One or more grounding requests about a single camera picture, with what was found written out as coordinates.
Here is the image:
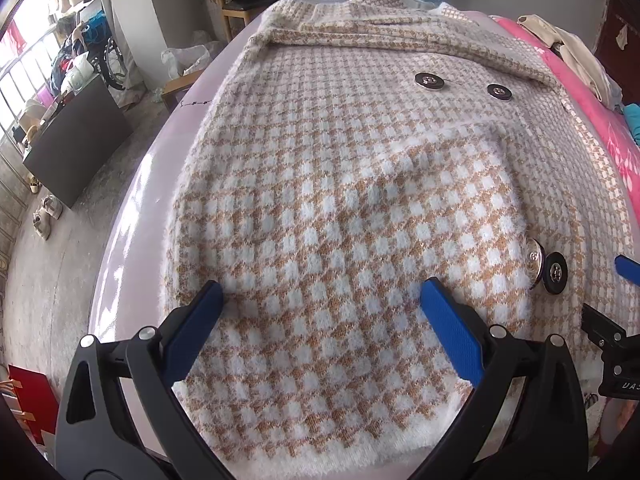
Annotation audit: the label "white plastic bag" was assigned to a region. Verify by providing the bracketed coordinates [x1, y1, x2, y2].
[161, 42, 223, 79]

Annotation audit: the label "beige white houndstooth coat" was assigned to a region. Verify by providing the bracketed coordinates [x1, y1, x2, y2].
[167, 0, 640, 466]

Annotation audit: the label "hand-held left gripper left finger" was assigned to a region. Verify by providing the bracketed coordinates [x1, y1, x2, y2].
[52, 280, 236, 480]

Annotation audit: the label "pink floral blanket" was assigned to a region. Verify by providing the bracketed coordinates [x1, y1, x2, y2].
[492, 15, 640, 206]

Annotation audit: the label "beige garment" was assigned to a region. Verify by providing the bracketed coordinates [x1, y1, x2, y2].
[517, 14, 623, 106]

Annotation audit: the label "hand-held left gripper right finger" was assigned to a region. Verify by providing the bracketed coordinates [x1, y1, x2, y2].
[415, 276, 588, 480]

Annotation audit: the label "blue bag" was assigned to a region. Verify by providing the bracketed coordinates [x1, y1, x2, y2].
[82, 10, 108, 44]

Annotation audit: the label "wooden chair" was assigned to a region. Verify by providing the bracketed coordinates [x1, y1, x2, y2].
[207, 0, 321, 41]

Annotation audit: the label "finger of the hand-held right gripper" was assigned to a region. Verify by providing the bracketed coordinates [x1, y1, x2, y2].
[581, 302, 628, 348]
[614, 255, 640, 283]

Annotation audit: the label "teal blanket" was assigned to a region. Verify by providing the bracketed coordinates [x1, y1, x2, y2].
[622, 102, 640, 148]

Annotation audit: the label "red cardboard box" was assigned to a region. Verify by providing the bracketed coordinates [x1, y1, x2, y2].
[7, 365, 58, 448]

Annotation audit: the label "metal window railing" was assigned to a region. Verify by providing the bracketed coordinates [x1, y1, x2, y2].
[0, 25, 56, 271]

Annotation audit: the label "wooden stool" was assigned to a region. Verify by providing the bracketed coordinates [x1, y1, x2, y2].
[162, 70, 206, 111]

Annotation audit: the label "dark grey cabinet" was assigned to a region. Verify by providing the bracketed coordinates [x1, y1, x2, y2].
[22, 77, 133, 209]

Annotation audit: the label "brown wooden door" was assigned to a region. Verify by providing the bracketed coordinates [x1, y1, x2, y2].
[595, 0, 640, 71]

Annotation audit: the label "white shoes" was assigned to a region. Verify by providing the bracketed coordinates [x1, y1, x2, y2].
[32, 195, 64, 241]

